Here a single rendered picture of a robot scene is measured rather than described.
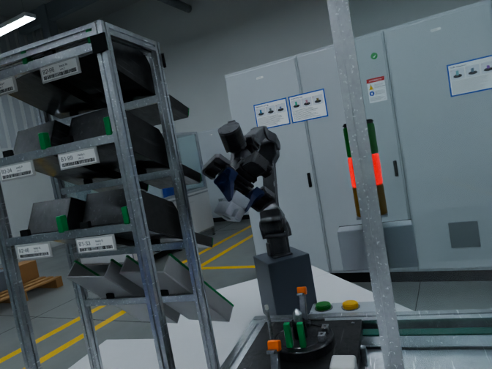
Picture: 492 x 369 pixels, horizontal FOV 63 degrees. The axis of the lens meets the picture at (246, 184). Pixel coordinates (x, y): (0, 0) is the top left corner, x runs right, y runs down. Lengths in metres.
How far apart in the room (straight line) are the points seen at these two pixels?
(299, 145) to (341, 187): 0.57
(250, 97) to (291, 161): 0.78
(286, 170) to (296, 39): 5.23
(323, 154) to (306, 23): 5.33
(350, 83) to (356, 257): 0.28
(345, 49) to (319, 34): 8.13
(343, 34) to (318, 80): 3.27
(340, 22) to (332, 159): 3.26
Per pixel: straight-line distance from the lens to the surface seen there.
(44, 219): 0.96
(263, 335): 1.01
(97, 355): 1.16
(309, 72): 3.97
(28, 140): 0.97
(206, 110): 9.76
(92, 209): 0.88
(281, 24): 9.11
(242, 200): 0.92
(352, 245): 0.70
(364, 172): 0.66
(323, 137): 3.90
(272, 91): 4.08
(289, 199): 4.08
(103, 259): 6.53
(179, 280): 0.90
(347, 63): 0.66
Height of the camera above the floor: 1.39
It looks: 4 degrees down
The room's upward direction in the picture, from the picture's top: 10 degrees counter-clockwise
